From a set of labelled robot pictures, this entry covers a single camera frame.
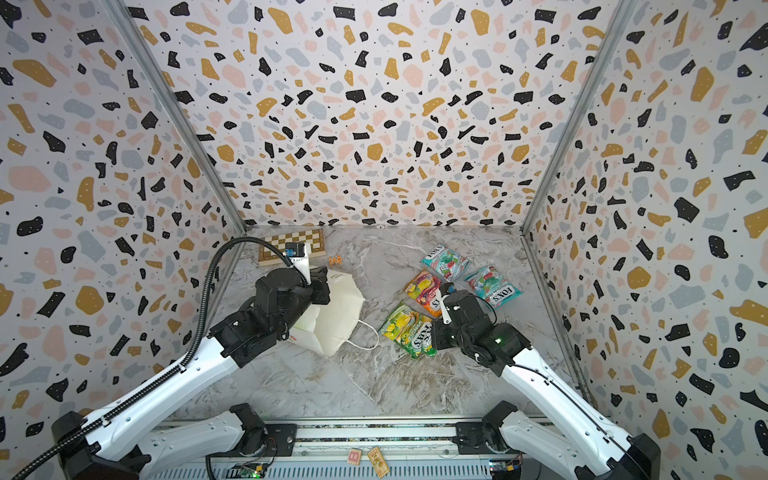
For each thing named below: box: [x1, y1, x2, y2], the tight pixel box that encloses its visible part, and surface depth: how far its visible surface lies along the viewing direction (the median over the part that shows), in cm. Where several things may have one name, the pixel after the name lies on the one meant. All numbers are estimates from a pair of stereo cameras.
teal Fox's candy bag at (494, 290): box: [464, 266, 524, 310], surface depth 103 cm
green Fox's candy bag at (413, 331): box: [388, 305, 438, 358], surface depth 92 cm
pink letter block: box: [348, 449, 362, 466], surface depth 73 cm
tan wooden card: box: [368, 446, 390, 479], surface depth 72 cm
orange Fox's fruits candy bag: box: [404, 270, 442, 318], surface depth 102 cm
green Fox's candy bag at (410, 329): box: [378, 304, 433, 355], surface depth 92 cm
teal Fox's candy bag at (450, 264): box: [420, 244, 472, 283], surface depth 109 cm
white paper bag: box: [288, 270, 365, 357], surface depth 88 cm
